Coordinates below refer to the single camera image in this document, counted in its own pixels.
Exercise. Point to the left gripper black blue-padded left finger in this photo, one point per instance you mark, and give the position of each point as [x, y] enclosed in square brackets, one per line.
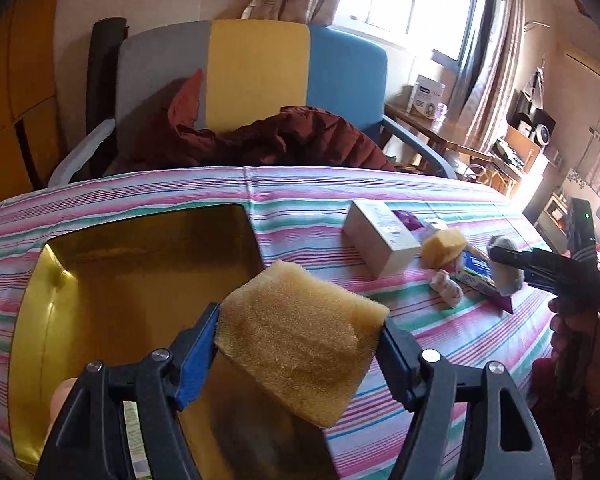
[121, 422]

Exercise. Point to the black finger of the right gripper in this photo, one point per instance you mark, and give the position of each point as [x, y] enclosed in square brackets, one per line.
[502, 257]

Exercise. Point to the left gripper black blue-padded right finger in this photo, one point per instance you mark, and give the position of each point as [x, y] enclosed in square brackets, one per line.
[500, 440]

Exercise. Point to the white sock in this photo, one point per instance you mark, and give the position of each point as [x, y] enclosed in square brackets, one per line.
[506, 279]

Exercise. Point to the blue tissue pack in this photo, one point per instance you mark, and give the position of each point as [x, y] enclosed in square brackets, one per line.
[475, 272]

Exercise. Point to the knotted white cloth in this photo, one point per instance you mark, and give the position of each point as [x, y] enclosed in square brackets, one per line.
[450, 292]

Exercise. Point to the purple snack packet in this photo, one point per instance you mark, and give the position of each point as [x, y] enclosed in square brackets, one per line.
[409, 220]

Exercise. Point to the white rectangular box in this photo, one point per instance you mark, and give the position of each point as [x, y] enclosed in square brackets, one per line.
[385, 245]

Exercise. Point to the yellow sponge block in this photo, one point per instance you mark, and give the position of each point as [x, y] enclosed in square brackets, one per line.
[307, 342]

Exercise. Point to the purple wrapper packet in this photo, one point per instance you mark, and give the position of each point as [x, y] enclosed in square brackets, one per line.
[502, 302]

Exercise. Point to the person's right hand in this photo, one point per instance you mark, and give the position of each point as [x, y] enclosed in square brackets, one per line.
[576, 350]

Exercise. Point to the gold tin box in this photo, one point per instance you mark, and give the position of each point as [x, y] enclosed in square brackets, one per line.
[116, 292]

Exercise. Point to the wooden side table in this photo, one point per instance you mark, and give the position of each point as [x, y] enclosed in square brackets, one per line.
[425, 133]

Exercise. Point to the small pink jar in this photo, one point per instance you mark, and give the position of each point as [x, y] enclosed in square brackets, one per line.
[440, 112]

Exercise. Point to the white product box on table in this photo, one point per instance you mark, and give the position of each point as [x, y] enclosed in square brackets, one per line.
[425, 97]

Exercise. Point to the dark red jacket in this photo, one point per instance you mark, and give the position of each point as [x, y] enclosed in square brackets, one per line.
[296, 136]

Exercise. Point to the wooden wardrobe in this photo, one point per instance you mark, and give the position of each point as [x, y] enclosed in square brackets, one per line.
[31, 143]

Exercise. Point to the grey yellow blue armchair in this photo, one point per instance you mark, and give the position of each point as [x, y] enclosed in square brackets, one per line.
[252, 68]

